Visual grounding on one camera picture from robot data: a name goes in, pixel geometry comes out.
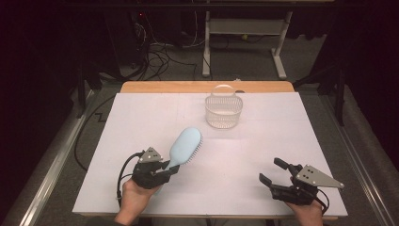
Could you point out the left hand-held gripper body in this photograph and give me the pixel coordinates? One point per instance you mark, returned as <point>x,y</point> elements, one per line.
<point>147,177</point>

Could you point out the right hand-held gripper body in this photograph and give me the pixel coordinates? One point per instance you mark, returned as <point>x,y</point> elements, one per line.
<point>295,193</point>

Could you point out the light blue hairbrush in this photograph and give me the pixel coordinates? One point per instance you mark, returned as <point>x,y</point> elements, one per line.
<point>185,144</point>

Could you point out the white mesh basket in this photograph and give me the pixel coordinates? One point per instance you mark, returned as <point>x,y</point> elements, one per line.
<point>223,121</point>

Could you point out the person's left hand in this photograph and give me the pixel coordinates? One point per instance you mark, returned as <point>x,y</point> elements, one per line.
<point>135,197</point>

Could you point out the person's right hand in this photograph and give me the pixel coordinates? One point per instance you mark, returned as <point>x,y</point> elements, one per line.
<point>309,215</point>

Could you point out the white paper sheet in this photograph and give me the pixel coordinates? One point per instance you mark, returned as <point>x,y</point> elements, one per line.
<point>226,175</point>

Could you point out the wooden table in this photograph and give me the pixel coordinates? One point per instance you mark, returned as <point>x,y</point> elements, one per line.
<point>156,87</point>

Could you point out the black metal stand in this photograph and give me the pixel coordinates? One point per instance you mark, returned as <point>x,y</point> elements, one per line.
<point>339,103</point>
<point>81,94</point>

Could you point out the small yellow object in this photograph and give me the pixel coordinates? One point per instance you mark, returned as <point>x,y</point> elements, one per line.
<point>244,36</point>

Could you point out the aluminium floor rail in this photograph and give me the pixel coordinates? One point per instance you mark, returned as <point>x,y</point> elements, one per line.
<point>53,166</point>
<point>360,163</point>

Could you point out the white desk frame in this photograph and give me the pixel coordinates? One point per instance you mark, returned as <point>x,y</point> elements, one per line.
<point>244,26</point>

